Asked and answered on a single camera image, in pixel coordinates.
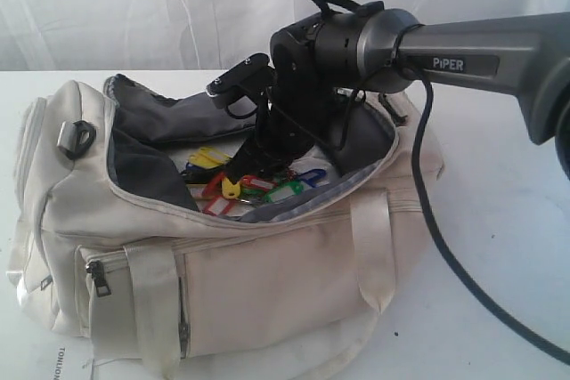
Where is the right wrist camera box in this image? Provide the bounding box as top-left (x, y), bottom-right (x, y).
top-left (207, 53), bottom-right (274, 109)

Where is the cream duffel bag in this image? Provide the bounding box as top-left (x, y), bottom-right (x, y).
top-left (7, 75), bottom-right (429, 379)

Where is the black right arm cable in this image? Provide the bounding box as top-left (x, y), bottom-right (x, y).
top-left (291, 0), bottom-right (570, 363)

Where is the colourful key tag bunch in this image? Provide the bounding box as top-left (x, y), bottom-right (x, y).
top-left (180, 146), bottom-right (329, 216)

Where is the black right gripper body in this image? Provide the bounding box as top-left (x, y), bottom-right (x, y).
top-left (244, 85), bottom-right (338, 162)

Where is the white printed paper sheet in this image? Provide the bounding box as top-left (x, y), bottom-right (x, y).
top-left (53, 345), bottom-right (95, 380)

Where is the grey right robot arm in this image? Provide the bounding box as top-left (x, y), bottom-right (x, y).
top-left (208, 2), bottom-right (569, 182)

